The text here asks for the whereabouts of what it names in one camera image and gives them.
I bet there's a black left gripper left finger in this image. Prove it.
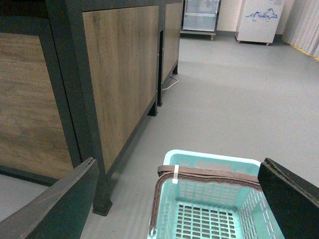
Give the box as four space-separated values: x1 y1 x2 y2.
0 158 99 239

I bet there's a white curtain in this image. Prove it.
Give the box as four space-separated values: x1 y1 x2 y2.
282 0 319 59

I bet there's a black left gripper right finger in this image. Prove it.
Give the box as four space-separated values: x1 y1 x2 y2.
258 158 319 239

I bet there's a white floor cable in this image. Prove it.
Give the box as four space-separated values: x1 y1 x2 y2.
161 75 179 91

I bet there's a glass door fridge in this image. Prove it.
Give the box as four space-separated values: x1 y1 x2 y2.
180 0 221 40

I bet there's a light green plastic basket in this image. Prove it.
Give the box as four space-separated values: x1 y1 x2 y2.
148 149 284 239

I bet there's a wooden display cabinet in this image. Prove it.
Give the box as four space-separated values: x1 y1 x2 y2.
0 0 162 216
157 0 183 107

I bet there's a white chest freezer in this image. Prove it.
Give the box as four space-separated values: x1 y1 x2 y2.
235 0 285 45

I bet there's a brown basket handle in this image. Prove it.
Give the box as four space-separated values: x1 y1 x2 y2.
149 165 262 234

